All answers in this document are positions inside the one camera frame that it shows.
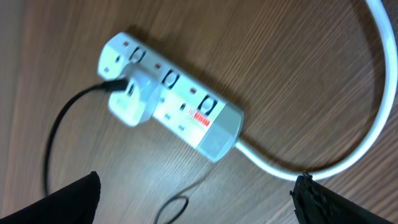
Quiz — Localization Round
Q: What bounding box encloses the white power strip cord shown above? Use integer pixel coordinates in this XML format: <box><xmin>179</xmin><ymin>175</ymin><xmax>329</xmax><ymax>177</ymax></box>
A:
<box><xmin>234</xmin><ymin>0</ymin><xmax>398</xmax><ymax>182</ymax></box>

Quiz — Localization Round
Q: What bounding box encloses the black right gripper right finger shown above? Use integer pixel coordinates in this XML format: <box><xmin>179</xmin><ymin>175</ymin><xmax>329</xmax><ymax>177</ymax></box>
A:
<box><xmin>290</xmin><ymin>173</ymin><xmax>392</xmax><ymax>224</ymax></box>

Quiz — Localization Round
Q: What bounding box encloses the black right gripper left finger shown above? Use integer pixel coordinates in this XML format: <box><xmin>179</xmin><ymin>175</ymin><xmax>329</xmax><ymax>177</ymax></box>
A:
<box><xmin>1</xmin><ymin>171</ymin><xmax>101</xmax><ymax>224</ymax></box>

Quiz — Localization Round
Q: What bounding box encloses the white USB charger plug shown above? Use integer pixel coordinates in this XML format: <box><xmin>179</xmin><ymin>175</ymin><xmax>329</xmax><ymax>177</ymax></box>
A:
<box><xmin>108</xmin><ymin>63</ymin><xmax>160</xmax><ymax>127</ymax></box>

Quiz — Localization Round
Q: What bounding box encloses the white power strip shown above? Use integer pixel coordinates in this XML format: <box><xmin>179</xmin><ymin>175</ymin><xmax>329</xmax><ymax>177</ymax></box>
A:
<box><xmin>98</xmin><ymin>32</ymin><xmax>244</xmax><ymax>162</ymax></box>

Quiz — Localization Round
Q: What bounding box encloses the black USB charger cable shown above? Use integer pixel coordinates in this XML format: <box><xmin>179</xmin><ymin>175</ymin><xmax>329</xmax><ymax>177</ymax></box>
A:
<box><xmin>42</xmin><ymin>78</ymin><xmax>190</xmax><ymax>224</ymax></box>

